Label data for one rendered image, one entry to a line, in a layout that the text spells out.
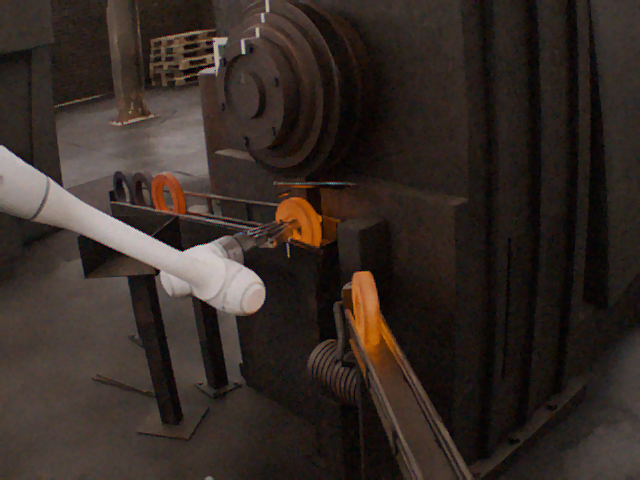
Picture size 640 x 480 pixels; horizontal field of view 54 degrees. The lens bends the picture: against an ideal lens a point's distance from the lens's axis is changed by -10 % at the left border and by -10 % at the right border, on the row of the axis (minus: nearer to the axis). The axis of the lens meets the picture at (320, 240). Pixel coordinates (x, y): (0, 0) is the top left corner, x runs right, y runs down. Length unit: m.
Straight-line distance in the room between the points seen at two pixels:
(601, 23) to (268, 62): 1.01
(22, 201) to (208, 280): 0.44
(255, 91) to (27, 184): 0.61
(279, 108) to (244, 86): 0.13
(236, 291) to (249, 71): 0.54
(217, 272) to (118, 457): 0.99
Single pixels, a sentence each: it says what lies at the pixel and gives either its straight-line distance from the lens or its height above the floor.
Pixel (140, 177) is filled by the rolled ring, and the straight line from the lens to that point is 2.59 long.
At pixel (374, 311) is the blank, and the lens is 1.38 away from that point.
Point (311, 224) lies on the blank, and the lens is 1.80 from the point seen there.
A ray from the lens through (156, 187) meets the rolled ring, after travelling 2.48.
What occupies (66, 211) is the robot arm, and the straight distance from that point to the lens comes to 1.45.
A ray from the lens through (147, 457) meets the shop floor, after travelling 2.28.
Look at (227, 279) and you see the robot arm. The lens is 1.51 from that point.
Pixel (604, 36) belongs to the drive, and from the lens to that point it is 2.12.
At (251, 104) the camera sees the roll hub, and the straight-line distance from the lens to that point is 1.69.
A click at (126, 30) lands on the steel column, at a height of 1.18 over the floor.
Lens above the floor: 1.35
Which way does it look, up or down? 20 degrees down
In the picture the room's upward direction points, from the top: 5 degrees counter-clockwise
